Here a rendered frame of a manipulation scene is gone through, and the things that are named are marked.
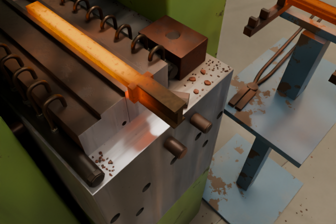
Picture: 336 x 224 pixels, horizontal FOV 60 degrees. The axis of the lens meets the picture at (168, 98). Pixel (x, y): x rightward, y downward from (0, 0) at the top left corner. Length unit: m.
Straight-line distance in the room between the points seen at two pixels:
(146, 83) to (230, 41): 1.75
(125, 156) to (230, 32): 1.85
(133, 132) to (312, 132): 0.52
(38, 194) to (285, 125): 0.65
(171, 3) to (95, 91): 0.31
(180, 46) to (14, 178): 0.43
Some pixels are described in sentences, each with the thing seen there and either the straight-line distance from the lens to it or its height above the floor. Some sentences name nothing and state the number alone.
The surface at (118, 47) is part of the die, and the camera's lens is 0.57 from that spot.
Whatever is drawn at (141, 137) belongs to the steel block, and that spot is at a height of 0.92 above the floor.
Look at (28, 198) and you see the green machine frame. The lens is 0.77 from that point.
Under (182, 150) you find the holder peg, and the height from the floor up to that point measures 0.88.
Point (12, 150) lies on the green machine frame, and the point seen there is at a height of 0.87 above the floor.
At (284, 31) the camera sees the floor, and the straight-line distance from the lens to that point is 2.39.
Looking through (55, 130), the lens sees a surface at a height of 0.95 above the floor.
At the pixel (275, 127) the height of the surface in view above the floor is 0.70.
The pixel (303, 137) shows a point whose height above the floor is 0.70.
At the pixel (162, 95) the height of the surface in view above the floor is 1.02.
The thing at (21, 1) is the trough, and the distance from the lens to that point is 0.77.
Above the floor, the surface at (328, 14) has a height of 0.97.
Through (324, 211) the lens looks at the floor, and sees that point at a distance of 1.60.
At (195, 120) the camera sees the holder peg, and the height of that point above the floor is 0.88.
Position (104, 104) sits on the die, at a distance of 0.48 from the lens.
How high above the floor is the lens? 1.36
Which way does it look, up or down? 50 degrees down
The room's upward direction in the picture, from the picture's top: straight up
